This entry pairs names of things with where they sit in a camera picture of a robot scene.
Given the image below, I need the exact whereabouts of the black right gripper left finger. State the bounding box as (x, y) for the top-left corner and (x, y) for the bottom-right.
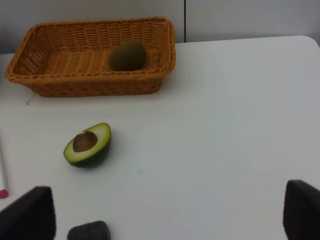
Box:
(0, 186), (57, 240)

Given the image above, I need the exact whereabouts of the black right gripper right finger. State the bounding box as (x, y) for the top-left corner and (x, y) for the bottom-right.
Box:
(282, 179), (320, 240)

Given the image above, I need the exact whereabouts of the orange wicker basket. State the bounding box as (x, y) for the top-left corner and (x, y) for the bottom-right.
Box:
(5, 16), (176, 97)

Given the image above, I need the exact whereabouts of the halved avocado with pit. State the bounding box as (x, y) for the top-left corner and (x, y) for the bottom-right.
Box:
(63, 122), (112, 168)

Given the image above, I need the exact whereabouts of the brown kiwi fruit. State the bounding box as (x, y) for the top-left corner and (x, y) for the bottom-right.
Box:
(108, 39), (147, 72)

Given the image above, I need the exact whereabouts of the white pink-tipped marker pen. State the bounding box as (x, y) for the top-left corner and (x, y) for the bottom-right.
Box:
(0, 149), (9, 200)

